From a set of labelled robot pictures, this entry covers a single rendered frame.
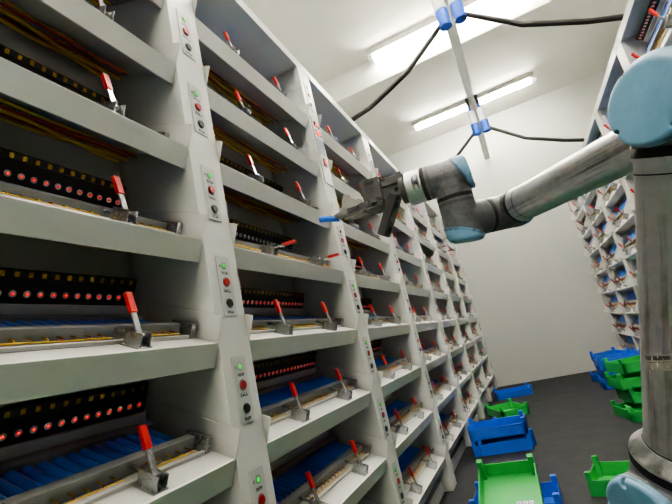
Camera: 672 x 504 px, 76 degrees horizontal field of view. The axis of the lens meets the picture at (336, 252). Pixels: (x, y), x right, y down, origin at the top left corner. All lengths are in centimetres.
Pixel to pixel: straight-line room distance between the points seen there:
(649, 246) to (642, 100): 19
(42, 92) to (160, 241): 27
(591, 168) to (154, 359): 84
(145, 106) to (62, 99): 32
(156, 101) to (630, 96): 87
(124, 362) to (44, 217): 22
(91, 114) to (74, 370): 40
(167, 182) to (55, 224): 34
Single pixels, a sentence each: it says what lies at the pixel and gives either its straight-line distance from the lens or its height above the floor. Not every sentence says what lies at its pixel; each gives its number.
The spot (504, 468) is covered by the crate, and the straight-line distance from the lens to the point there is 188.
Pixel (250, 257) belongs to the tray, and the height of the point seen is 93.
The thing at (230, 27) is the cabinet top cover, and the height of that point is 177.
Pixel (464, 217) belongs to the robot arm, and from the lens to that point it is 109.
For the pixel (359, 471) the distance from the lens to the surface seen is 133.
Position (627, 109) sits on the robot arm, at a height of 89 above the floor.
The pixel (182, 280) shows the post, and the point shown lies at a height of 88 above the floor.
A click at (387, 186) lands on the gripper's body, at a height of 108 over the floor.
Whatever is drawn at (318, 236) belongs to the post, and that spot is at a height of 109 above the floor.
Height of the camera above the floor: 67
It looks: 13 degrees up
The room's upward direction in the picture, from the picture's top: 13 degrees counter-clockwise
